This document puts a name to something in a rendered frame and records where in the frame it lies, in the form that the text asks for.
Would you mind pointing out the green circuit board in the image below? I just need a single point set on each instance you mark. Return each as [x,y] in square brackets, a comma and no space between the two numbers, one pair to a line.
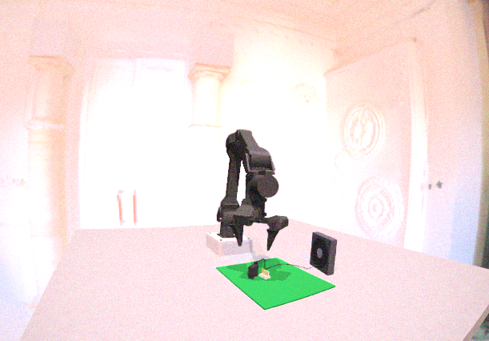
[275,286]

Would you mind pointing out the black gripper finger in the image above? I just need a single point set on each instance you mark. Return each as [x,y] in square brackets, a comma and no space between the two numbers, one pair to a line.
[271,235]
[238,232]

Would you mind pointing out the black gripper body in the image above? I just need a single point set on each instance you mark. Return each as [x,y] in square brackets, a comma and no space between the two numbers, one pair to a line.
[275,222]

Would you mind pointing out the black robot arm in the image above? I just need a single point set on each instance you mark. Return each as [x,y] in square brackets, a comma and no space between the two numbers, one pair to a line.
[241,146]

